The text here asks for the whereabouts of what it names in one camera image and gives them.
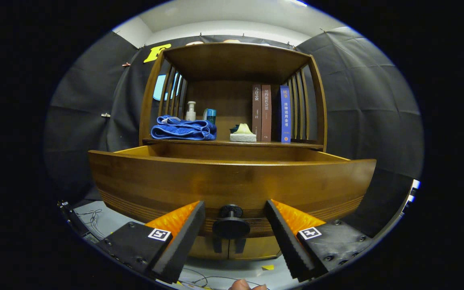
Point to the teal bottle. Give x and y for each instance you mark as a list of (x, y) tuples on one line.
[(212, 114)]

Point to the blue book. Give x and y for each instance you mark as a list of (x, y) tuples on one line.
[(284, 117)]

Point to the wooden cabinet with slatted shelf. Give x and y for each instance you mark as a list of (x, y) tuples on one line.
[(236, 60)]

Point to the reddish brown book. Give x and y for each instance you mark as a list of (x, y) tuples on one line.
[(266, 112)]

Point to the blue folded towel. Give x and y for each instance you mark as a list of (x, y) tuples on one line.
[(183, 131)]

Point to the blue lidded teacup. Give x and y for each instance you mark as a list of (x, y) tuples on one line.
[(234, 129)]

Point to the wooden drawer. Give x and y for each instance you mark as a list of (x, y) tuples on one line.
[(232, 181)]

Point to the dark brown book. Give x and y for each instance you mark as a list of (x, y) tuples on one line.
[(257, 112)]

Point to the black backdrop cloth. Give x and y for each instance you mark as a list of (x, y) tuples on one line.
[(369, 112)]

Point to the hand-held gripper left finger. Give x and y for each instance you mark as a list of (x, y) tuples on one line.
[(181, 247)]

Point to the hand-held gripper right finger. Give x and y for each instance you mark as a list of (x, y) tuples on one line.
[(288, 243)]

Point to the white pump bottle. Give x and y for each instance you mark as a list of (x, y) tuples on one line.
[(191, 114)]

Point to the black drawer knob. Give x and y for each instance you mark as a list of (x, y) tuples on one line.
[(230, 225)]

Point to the yellow tape piece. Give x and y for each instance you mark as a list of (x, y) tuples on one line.
[(267, 267)]

